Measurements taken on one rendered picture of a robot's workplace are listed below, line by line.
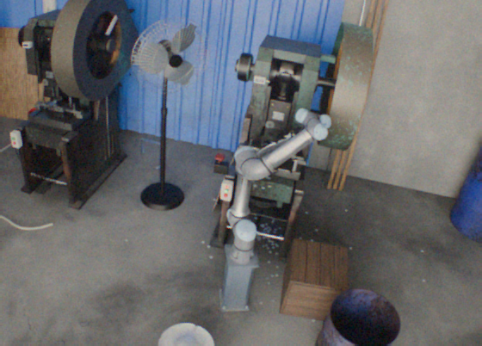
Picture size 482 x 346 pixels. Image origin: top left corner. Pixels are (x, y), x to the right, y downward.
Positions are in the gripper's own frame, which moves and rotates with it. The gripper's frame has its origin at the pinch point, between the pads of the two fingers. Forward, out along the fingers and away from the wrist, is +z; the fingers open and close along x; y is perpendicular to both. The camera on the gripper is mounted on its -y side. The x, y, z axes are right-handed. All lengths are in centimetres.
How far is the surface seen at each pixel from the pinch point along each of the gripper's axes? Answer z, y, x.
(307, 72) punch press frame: -19.1, -18.5, -33.4
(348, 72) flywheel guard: -49, -14, -20
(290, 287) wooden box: 22, 24, 86
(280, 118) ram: 14.8, -14.9, -16.3
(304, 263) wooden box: 21, 7, 77
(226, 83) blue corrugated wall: 122, -73, -82
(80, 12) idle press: 42, 83, -124
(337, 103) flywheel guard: -38.2, -8.4, -6.8
